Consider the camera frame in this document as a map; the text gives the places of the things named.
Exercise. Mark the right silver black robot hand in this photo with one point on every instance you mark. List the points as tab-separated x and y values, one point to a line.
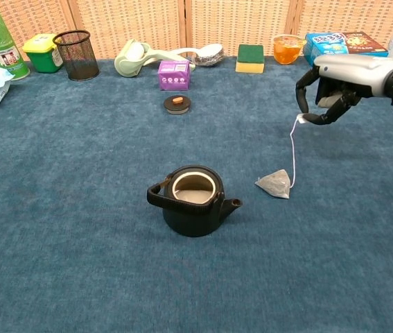
352	73

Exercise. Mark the small black round lid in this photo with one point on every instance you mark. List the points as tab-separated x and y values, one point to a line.
177	105

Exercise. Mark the blue and brown cookie box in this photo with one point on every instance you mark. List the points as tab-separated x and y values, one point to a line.
338	43

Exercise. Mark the orange jelly cup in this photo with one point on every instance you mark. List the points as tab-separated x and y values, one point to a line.
288	50

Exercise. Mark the green and yellow sponge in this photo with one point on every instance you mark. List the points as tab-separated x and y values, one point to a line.
250	57

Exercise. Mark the small purple box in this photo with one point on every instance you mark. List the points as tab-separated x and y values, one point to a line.
174	76

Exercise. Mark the woven bamboo folding screen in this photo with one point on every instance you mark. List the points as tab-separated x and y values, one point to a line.
140	21

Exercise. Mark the pale green lint roller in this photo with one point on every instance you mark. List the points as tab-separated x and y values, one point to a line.
128	59

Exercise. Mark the black mesh pen holder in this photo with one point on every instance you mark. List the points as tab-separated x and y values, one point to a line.
78	57

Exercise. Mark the blue carpet table cover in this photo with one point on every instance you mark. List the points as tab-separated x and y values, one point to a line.
78	208

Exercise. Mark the green container with yellow lid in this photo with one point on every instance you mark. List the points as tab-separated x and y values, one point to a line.
42	55

